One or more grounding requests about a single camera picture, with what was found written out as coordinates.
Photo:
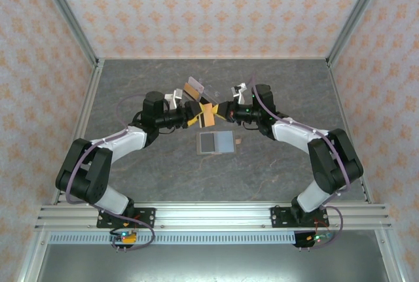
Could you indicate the yellow card with black stripe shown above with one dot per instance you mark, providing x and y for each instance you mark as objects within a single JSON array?
[{"x": 208, "y": 111}]

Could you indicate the clear plastic case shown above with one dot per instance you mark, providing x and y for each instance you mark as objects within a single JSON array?
[{"x": 207, "y": 142}]

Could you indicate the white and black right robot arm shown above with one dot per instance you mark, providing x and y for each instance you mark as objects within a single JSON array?
[{"x": 294, "y": 134}]

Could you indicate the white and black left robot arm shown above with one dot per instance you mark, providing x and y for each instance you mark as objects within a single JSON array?
[{"x": 127, "y": 141}]

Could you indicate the orange card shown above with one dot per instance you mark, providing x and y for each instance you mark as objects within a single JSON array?
[{"x": 191, "y": 90}]

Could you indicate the clear acrylic card stand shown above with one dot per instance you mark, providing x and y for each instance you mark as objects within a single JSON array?
[{"x": 214, "y": 94}]

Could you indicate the white card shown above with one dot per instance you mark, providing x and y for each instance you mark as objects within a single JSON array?
[{"x": 195, "y": 83}]

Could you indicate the blue-grey card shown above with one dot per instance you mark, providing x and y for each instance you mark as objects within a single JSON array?
[{"x": 225, "y": 141}]

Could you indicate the circuit board with yellow connector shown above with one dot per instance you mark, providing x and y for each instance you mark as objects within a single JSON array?
[{"x": 126, "y": 237}]

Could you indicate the circuit board with green light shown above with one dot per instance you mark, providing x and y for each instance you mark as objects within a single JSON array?
[{"x": 319, "y": 237}]

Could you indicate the grey metal sheet panel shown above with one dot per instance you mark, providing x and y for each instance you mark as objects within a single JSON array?
[{"x": 212, "y": 264}]

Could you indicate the aluminium table side rail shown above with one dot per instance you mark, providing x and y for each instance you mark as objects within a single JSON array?
[
  {"x": 348, "y": 131},
  {"x": 83, "y": 121}
]

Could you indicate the long aluminium mounting rail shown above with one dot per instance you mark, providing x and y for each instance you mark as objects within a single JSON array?
[{"x": 212, "y": 216}]

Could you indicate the aluminium frame post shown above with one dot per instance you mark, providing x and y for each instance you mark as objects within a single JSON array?
[
  {"x": 357, "y": 17},
  {"x": 68, "y": 17}
]

